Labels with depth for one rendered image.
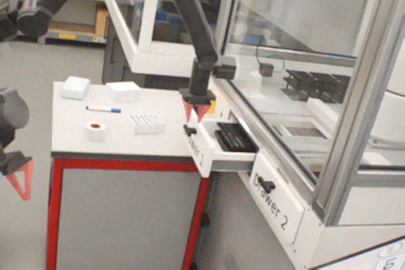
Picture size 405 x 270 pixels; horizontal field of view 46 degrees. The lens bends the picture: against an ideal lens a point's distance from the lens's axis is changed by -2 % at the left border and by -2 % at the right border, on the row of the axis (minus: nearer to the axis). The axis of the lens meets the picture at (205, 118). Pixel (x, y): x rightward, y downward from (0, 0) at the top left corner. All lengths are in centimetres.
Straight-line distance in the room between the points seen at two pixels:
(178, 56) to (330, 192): 134
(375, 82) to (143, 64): 144
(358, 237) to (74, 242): 105
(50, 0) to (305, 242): 86
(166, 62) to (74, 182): 84
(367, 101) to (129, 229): 111
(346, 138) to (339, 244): 28
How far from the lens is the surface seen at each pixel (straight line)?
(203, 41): 131
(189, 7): 123
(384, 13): 103
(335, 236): 121
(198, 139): 152
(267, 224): 146
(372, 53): 104
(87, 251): 190
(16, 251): 240
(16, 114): 84
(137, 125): 177
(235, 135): 158
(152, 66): 229
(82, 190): 173
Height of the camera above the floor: 155
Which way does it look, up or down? 23 degrees down
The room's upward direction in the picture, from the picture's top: 12 degrees clockwise
